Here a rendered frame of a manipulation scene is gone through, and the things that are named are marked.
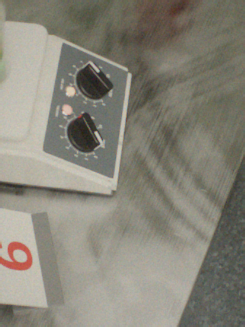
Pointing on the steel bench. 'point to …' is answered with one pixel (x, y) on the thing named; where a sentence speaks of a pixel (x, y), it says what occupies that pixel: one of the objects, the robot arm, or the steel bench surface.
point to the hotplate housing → (52, 168)
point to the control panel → (98, 165)
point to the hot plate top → (22, 79)
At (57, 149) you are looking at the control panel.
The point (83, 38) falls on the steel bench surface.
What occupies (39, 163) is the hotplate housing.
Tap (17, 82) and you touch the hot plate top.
